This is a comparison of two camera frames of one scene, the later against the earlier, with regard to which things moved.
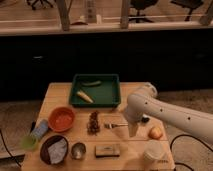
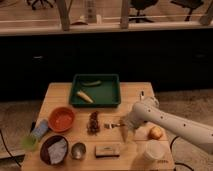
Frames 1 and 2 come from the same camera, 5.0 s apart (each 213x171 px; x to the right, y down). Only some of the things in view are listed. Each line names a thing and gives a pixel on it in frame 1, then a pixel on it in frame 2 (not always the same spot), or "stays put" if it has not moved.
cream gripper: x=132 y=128 to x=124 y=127
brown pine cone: x=93 y=126 stays put
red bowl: x=61 y=119 stays put
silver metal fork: x=111 y=125 stays put
